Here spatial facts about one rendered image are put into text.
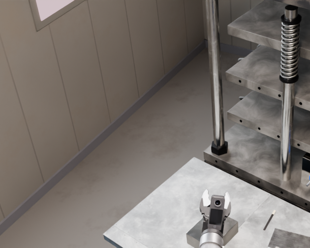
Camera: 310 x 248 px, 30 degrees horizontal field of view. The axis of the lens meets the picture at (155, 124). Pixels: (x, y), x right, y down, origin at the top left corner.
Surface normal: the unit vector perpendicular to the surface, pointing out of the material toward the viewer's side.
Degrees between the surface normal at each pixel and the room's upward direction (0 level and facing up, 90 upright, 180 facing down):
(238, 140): 0
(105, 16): 90
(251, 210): 0
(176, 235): 0
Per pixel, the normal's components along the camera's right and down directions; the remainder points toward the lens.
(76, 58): 0.82, 0.27
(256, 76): -0.11, -0.79
